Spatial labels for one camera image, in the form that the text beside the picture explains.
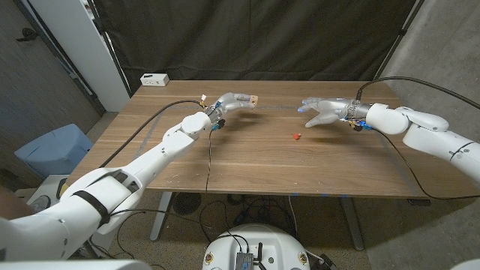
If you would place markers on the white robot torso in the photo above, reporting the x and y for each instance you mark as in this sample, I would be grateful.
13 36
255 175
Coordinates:
277 243

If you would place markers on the white table leg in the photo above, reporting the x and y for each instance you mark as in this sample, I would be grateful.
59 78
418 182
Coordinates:
161 217

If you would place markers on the red-headed wooden screw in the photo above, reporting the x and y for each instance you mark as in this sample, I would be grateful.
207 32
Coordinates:
296 136

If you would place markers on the person's bare leg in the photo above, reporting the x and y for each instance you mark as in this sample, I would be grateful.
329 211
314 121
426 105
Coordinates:
13 204

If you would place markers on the black backdrop curtain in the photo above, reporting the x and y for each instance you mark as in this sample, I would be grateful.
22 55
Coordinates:
243 37

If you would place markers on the small wooden block with holes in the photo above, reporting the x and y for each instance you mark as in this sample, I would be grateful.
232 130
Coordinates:
254 100

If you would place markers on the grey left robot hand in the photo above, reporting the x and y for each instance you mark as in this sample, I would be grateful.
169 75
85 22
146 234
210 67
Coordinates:
230 102

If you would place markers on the blue plastic bin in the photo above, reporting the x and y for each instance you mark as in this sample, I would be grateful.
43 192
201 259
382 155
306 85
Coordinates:
52 150

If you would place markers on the round black floor fan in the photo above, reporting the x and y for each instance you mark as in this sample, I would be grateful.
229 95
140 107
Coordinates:
186 203

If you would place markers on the grey table leg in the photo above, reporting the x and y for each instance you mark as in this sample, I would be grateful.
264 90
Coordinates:
352 225

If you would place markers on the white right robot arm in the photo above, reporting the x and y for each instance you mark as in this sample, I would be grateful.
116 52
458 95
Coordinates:
423 135

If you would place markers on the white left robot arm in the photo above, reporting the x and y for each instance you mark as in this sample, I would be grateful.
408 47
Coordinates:
176 142

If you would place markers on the white cabinet panel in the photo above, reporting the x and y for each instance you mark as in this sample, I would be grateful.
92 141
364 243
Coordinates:
86 48

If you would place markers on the grey device on torso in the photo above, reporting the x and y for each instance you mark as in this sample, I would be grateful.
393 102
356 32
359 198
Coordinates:
244 261

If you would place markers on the white power strip box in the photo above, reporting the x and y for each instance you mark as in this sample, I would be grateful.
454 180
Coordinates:
154 79

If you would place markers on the grey sneaker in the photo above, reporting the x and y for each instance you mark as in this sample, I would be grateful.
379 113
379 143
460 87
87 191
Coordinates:
40 203

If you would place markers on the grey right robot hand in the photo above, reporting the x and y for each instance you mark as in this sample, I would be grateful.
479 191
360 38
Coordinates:
332 108

